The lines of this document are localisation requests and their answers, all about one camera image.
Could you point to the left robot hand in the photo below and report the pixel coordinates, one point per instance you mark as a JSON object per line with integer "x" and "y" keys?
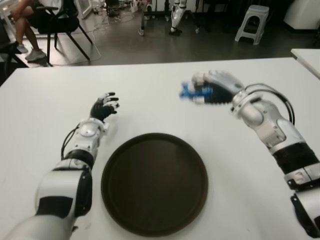
{"x": 101, "y": 110}

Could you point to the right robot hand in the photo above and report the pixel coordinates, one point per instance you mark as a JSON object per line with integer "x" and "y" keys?
{"x": 223, "y": 85}

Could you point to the blue Oreo packet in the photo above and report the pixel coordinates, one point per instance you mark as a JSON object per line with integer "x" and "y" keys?
{"x": 195, "y": 93}

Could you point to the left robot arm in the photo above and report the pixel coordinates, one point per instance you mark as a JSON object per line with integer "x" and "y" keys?
{"x": 62, "y": 180}

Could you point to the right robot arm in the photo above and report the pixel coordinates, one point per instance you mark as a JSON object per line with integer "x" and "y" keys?
{"x": 272, "y": 130}

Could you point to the white plastic stool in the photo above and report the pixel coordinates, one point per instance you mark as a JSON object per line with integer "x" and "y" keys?
{"x": 252, "y": 22}

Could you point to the white humanoid robot leg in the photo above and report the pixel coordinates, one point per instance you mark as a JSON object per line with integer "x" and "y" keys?
{"x": 176, "y": 17}

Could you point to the neighbouring white table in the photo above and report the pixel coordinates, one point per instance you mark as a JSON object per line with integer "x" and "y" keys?
{"x": 308, "y": 58}

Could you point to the round dark brown tray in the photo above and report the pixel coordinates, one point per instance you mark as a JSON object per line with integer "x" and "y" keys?
{"x": 154, "y": 185}

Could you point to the black chair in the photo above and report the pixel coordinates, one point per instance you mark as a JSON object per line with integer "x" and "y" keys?
{"x": 62, "y": 23}

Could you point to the black wheeled stand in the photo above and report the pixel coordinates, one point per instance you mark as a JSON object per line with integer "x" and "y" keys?
{"x": 143, "y": 20}

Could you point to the white framed board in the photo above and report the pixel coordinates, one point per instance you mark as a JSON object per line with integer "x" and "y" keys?
{"x": 86, "y": 8}

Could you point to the white cabinet with black base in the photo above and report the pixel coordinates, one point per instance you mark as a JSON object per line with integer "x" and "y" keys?
{"x": 305, "y": 17}

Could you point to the seated person in shorts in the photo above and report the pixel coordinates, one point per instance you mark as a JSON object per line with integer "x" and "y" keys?
{"x": 25, "y": 30}

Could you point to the dark chair with armrest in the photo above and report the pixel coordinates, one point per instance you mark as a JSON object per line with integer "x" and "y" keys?
{"x": 7, "y": 47}

